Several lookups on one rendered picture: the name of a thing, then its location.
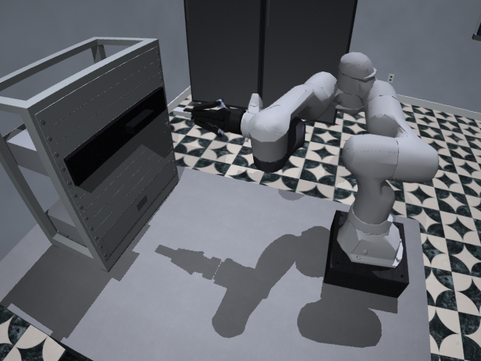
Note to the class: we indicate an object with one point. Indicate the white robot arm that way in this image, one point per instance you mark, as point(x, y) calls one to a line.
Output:
point(367, 235)

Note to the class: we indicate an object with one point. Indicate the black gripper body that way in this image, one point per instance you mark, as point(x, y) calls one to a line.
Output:
point(234, 115)

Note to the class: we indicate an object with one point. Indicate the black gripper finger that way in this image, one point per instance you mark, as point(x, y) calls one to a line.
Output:
point(207, 123)
point(198, 109)

